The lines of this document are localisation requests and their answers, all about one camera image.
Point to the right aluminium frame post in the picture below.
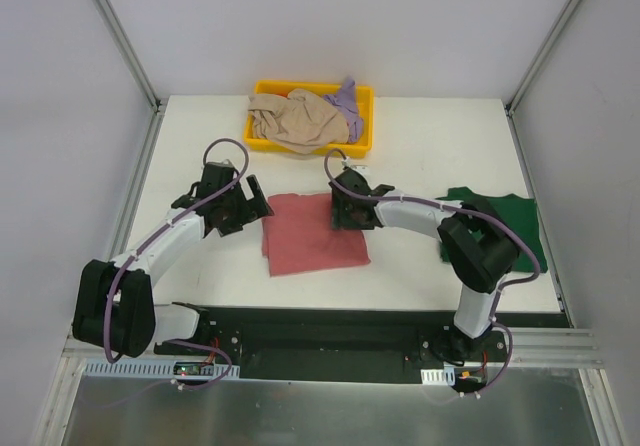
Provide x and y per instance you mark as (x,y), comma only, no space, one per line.
(562,21)

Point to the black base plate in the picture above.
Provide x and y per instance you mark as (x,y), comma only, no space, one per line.
(361,346)

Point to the purple t shirt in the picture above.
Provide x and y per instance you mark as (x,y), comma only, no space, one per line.
(345,101)

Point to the beige t shirt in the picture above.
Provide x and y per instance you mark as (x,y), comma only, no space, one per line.
(301,122)

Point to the left aluminium frame post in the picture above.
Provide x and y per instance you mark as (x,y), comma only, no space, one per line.
(123,44)

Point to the green t shirt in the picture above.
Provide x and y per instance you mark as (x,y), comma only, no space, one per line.
(518,213)

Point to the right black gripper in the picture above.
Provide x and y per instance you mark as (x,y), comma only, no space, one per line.
(343,206)

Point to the aluminium frame post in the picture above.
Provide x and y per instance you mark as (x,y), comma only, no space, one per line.
(123,44)
(562,21)

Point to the left white cable duct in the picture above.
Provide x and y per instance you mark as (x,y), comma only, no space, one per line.
(160,369)

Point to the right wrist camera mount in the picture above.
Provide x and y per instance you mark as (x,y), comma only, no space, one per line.
(359,168)

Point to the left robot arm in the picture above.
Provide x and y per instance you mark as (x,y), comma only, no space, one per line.
(115,308)

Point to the white cable duct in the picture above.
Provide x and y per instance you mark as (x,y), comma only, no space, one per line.
(438,377)
(160,369)

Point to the right white cable duct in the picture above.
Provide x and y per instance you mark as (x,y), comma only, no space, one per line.
(438,377)

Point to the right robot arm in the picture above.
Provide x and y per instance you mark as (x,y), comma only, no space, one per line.
(480,252)

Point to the pink t shirt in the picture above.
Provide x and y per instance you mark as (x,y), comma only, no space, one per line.
(298,237)

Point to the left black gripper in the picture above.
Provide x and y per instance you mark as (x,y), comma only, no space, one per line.
(248,206)

